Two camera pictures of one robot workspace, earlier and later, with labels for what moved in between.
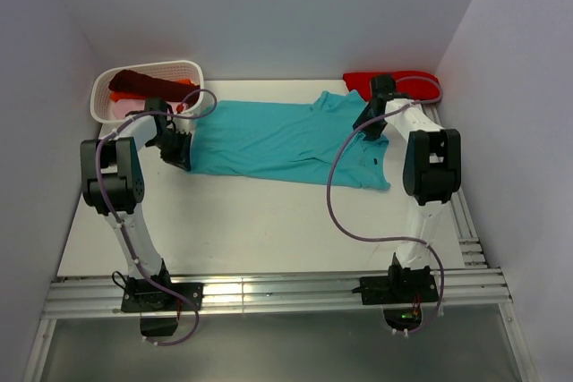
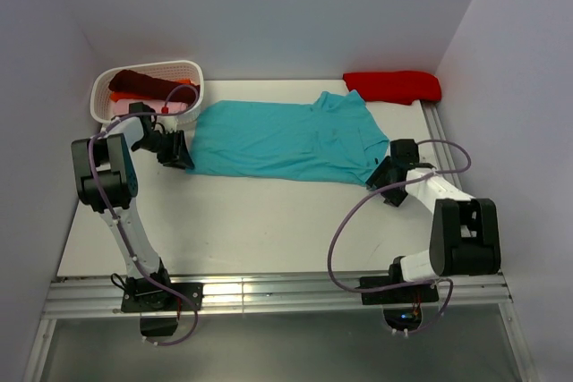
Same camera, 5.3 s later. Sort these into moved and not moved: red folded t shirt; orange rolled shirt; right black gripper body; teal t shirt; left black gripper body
Moved: right black gripper body
Not moved: orange rolled shirt; left black gripper body; red folded t shirt; teal t shirt
